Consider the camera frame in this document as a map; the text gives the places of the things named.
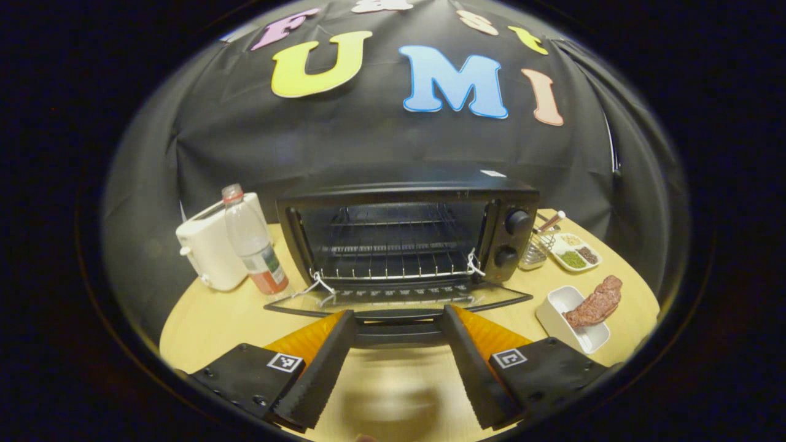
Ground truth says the clear plastic water bottle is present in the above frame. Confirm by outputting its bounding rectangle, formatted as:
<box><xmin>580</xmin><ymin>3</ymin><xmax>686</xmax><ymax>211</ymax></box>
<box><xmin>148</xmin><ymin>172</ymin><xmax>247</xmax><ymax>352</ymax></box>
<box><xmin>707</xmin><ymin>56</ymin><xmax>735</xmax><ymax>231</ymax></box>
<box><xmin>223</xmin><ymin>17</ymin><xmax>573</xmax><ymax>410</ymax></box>
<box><xmin>221</xmin><ymin>183</ymin><xmax>290</xmax><ymax>297</ymax></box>

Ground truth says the black backdrop cloth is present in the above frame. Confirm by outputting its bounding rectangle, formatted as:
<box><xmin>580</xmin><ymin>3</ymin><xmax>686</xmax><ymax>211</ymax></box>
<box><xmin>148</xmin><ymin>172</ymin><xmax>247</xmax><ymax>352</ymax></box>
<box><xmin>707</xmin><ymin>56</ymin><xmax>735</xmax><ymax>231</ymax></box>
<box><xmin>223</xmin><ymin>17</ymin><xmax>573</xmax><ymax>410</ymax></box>
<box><xmin>101</xmin><ymin>0</ymin><xmax>691</xmax><ymax>344</ymax></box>

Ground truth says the white toaster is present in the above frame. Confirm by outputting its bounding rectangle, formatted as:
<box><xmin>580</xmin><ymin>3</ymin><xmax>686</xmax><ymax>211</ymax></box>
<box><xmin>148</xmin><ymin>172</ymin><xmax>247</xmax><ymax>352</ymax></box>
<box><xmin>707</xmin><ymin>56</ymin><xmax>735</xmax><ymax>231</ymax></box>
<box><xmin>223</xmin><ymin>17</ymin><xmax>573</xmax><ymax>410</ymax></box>
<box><xmin>175</xmin><ymin>192</ymin><xmax>271</xmax><ymax>292</ymax></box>

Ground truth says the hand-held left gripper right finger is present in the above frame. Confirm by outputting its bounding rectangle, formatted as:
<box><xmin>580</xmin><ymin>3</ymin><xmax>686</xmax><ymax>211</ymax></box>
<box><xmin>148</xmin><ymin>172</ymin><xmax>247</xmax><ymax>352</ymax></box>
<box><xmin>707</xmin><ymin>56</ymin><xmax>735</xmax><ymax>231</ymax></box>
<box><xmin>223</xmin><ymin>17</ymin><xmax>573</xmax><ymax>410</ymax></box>
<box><xmin>439</xmin><ymin>304</ymin><xmax>612</xmax><ymax>430</ymax></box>

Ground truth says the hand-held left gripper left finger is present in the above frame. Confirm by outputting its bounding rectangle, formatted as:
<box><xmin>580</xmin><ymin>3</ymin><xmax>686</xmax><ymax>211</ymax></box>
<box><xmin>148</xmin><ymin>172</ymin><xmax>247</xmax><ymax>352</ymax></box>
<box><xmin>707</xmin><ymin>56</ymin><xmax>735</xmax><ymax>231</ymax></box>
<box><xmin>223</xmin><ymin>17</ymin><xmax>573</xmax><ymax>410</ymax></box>
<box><xmin>184</xmin><ymin>309</ymin><xmax>358</xmax><ymax>430</ymax></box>

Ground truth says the small brown-handled utensil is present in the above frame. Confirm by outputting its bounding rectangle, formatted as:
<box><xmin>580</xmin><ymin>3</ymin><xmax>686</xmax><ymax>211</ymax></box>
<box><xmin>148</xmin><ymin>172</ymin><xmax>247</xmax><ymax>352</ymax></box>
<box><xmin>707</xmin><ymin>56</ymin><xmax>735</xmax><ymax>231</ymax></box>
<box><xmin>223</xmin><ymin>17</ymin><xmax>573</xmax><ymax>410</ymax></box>
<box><xmin>533</xmin><ymin>211</ymin><xmax>567</xmax><ymax>235</ymax></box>

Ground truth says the wire oven rack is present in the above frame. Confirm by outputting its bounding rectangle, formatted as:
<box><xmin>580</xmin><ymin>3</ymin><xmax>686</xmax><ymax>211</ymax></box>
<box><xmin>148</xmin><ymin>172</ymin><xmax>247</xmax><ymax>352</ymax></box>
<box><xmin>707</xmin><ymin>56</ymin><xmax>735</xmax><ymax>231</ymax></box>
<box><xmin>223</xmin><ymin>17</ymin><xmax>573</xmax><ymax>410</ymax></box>
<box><xmin>310</xmin><ymin>246</ymin><xmax>486</xmax><ymax>284</ymax></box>

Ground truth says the red raw steak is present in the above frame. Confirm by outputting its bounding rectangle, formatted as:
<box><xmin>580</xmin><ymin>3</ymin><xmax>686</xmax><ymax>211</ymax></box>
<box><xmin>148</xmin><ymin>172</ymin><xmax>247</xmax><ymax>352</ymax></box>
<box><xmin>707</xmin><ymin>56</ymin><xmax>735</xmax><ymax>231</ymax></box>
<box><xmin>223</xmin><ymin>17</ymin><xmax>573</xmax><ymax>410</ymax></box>
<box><xmin>563</xmin><ymin>274</ymin><xmax>624</xmax><ymax>329</ymax></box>

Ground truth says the white divided bean dish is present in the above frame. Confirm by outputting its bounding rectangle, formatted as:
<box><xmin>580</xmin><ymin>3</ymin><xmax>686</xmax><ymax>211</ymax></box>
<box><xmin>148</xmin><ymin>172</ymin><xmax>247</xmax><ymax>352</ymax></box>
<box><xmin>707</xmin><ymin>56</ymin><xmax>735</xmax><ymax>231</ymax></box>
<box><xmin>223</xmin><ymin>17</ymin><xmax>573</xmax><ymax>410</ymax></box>
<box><xmin>548</xmin><ymin>232</ymin><xmax>604</xmax><ymax>273</ymax></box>

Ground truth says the white rectangular dish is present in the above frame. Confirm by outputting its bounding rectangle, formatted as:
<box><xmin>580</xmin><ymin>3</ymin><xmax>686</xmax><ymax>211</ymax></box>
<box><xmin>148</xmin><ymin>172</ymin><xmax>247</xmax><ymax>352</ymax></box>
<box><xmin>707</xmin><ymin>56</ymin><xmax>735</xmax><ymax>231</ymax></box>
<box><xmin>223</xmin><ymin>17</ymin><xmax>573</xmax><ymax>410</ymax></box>
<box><xmin>535</xmin><ymin>285</ymin><xmax>612</xmax><ymax>355</ymax></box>

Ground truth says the black electric oven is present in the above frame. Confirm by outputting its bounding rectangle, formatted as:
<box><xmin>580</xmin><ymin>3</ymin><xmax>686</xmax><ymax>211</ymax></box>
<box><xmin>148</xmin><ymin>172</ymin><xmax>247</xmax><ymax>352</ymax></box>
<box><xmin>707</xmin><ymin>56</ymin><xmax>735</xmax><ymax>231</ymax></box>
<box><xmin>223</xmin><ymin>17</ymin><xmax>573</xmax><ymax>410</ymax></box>
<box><xmin>264</xmin><ymin>169</ymin><xmax>541</xmax><ymax>347</ymax></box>

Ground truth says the wire mesh basket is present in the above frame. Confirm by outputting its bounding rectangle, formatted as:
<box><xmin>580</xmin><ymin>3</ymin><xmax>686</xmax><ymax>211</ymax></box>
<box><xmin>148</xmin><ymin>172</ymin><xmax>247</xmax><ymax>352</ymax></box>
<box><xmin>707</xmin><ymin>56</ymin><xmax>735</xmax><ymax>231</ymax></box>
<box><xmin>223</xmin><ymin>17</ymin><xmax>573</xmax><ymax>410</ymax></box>
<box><xmin>519</xmin><ymin>215</ymin><xmax>562</xmax><ymax>272</ymax></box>

